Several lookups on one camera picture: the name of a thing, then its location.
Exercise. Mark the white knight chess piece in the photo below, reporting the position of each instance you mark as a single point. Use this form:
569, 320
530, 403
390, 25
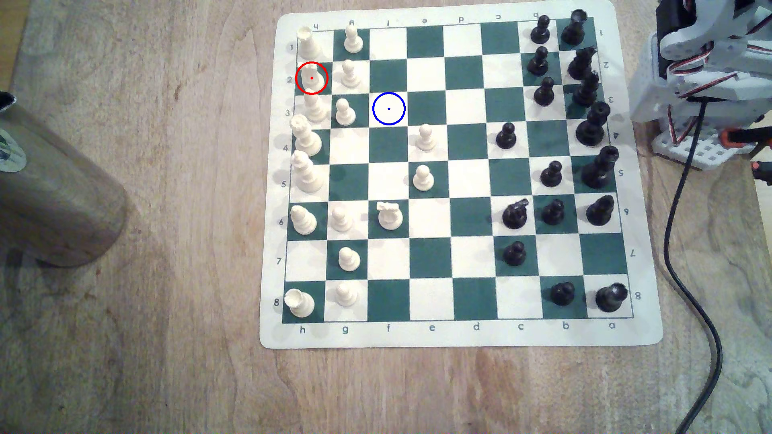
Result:
312, 78
390, 217

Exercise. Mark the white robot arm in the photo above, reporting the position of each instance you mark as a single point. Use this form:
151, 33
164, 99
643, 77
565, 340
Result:
651, 90

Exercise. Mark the white pawn chess piece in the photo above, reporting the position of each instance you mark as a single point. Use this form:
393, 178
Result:
348, 260
348, 75
346, 295
342, 220
353, 40
423, 179
426, 138
345, 113

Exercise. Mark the white bishop chess piece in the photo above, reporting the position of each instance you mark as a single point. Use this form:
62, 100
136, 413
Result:
303, 220
314, 108

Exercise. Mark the green white chess mat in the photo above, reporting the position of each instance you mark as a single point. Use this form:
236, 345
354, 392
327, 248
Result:
464, 181

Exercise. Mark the white king chess piece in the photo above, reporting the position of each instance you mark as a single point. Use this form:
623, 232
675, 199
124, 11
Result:
307, 175

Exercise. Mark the white queen chess piece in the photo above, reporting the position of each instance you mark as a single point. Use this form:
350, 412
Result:
307, 140

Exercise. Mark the white rook chess piece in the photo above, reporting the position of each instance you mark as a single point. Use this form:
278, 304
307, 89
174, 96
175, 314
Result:
298, 304
308, 42

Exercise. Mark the black knight chess piece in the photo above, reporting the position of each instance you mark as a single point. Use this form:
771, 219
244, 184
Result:
581, 65
515, 216

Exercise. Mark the black pawn chess piece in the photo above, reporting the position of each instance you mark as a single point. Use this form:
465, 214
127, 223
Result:
537, 62
514, 255
551, 175
506, 137
544, 93
540, 31
552, 213
562, 294

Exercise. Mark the black bishop chess piece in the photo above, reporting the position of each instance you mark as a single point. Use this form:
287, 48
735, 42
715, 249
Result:
599, 212
585, 91

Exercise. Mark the black king chess piece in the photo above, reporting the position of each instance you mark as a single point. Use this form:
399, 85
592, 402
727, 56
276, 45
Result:
597, 172

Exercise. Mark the black queen chess piece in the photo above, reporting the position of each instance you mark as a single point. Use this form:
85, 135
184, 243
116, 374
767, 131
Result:
591, 128

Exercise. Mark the black rook chess piece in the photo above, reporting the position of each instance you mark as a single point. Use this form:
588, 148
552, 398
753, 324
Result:
611, 298
574, 30

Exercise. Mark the metal cylinder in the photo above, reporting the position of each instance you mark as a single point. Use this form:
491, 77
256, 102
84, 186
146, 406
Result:
54, 193

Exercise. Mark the orange black clamp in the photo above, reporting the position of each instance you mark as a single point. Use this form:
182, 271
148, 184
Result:
763, 171
745, 137

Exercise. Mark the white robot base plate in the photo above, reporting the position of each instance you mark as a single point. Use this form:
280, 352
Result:
711, 154

